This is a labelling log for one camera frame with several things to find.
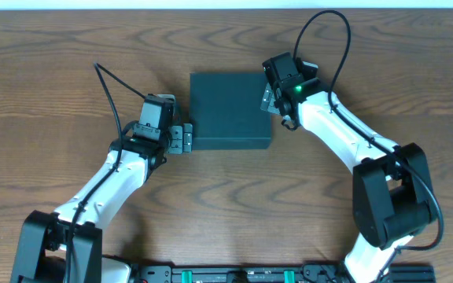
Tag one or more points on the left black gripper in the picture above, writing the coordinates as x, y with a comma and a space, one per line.
177, 138

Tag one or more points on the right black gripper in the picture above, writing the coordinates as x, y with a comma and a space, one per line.
268, 99

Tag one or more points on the dark green box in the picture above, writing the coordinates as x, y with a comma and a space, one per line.
225, 111

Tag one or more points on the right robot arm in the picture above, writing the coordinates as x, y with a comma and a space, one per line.
392, 194

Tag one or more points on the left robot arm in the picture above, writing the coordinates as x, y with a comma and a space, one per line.
66, 244

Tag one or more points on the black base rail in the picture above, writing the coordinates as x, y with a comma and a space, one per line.
258, 274

